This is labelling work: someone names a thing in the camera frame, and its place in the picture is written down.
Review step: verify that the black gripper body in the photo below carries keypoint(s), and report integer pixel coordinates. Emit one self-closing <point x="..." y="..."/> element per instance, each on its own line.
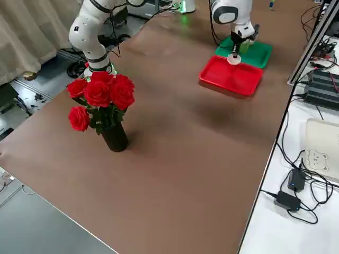
<point x="237" y="37"/>

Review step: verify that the green paper cup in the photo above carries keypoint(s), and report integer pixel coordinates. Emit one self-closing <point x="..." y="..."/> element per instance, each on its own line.
<point x="245" y="47"/>

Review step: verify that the red paper cup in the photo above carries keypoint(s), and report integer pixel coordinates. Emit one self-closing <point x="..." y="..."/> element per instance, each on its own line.
<point x="231" y="61"/>

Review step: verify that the green plastic tray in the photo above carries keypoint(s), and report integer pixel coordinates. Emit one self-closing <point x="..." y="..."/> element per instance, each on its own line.
<point x="260" y="54"/>

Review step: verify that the red plastic tray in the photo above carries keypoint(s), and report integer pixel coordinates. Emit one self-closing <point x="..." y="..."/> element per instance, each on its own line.
<point x="230" y="79"/>

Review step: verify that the black finned power supply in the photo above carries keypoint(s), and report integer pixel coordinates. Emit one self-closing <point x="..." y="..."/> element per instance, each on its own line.
<point x="323" y="88"/>

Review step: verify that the white bear print box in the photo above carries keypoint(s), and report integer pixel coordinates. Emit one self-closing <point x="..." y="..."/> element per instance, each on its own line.
<point x="323" y="148"/>

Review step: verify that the red rose bouquet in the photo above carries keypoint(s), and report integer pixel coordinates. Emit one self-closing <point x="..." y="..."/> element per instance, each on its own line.
<point x="100" y="92"/>

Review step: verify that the black adapter with blue light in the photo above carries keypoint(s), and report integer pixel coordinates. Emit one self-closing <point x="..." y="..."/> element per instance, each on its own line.
<point x="296" y="180"/>

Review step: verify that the black vase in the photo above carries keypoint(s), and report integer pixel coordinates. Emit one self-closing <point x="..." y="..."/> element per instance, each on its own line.
<point x="116" y="140"/>

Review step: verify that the black power adapter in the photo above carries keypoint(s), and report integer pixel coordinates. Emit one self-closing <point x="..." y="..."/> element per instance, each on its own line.
<point x="287" y="201"/>

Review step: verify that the white desk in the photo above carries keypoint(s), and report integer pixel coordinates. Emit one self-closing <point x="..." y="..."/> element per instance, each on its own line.
<point x="291" y="232"/>

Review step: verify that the beige curtain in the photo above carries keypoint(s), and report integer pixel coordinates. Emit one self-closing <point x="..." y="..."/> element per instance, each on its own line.
<point x="26" y="31"/>

